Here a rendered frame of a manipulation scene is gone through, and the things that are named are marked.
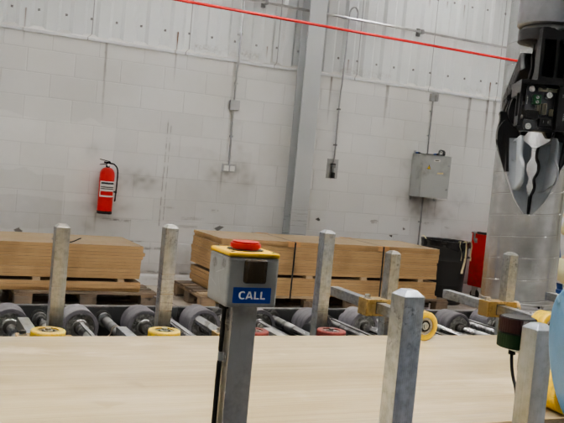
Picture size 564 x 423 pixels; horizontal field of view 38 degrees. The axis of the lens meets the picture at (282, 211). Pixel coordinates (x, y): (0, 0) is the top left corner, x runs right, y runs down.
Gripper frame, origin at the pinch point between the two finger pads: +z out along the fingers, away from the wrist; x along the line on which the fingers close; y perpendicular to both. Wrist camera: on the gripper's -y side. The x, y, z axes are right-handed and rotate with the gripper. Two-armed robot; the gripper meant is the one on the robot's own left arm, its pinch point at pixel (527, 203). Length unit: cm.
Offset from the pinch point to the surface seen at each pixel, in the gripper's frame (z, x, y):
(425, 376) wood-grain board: 41, -1, -82
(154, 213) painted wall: 54, -227, -723
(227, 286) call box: 13.9, -35.2, -0.1
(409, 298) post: 15.1, -11.6, -15.9
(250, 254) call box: 9.8, -32.9, -1.4
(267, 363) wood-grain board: 41, -36, -76
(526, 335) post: 20.8, 8.2, -30.1
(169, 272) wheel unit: 28, -67, -110
